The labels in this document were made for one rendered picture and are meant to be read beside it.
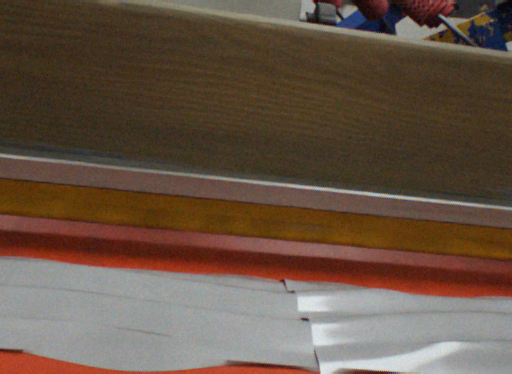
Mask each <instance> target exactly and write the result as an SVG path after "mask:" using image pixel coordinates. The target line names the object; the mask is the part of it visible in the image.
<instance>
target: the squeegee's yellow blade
mask: <svg viewBox="0 0 512 374"><path fill-rule="evenodd" d="M0 194H7V195H16V196H25V197H36V198H45V199H56V200H65V201H76V202H85V203H105V204H114V205H125V206H134V207H144V208H154V209H164V210H174V211H184V212H194V213H203V214H213V215H223V216H233V217H243V218H253V219H263V220H272V221H292V222H302V223H312V224H322V225H331V226H342V227H351V228H361V229H371V230H381V231H391V232H400V233H411V234H420V235H431V236H440V237H450V238H460V239H480V240H489V241H500V242H509V243H512V230H509V229H500V228H490V227H481V226H471V225H462V224H452V223H443V222H433V221H414V220H405V219H396V218H385V217H376V216H366V215H357V214H347V213H338V212H328V211H319V210H309V209H300V208H290V207H281V206H272V205H262V204H253V203H233V202H223V201H214V200H204V199H195V198H185V197H176V196H167V195H157V194H148V193H138V192H129V191H119V190H110V189H100V188H91V187H81V186H64V185H52V184H43V183H33V182H24V181H14V180H5V179H0Z"/></svg>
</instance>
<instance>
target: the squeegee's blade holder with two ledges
mask: <svg viewBox="0 0 512 374"><path fill-rule="evenodd" d="M0 179H5V180H14V181H24V182H33V183H43V184H52V185H64V186H81V187H91V188H100V189H110V190H119V191H129V192H138V193H148V194H157V195H167V196H176V197H185V198H195V199H204V200H214V201H223V202H233V203H253V204H262V205H272V206H281V207H290V208H300V209H309V210H319V211H328V212H338V213H347V214H357V215H366V216H376V217H385V218H396V219H405V220H414V221H433V222H443V223H452V224H462V225H471V226H481V227H490V228H500V229H509V230H512V201H505V200H497V199H488V198H479V197H470V196H462V195H452V194H444V193H434V192H426V191H417V190H408V189H399V188H391V187H381V186H373V185H355V184H346V183H338V182H328V181H320V180H311V179H302V178H293V177H284V176H275V175H267V174H257V173H249V172H240V171H231V170H222V169H214V168H196V167H187V166H178V165H169V164H160V163H151V162H143V161H133V160H125V159H116V158H107V157H98V156H90V155H80V154H72V153H63V152H54V151H45V150H27V149H19V148H9V147H1V146H0Z"/></svg>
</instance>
